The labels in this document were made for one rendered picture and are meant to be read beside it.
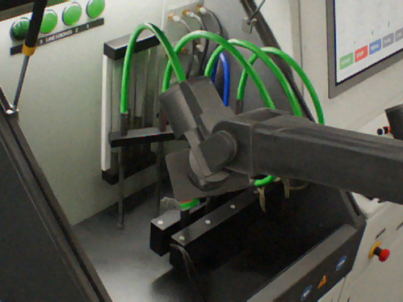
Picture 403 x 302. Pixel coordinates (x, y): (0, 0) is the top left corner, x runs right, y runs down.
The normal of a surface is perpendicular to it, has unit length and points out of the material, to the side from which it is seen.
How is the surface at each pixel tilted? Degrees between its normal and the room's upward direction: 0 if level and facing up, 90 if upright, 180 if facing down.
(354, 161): 81
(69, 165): 90
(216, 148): 84
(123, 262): 0
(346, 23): 76
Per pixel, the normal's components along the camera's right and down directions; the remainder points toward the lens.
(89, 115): 0.72, 0.44
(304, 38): 0.72, 0.24
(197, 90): 0.52, -0.44
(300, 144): -0.66, 0.21
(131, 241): 0.09, -0.82
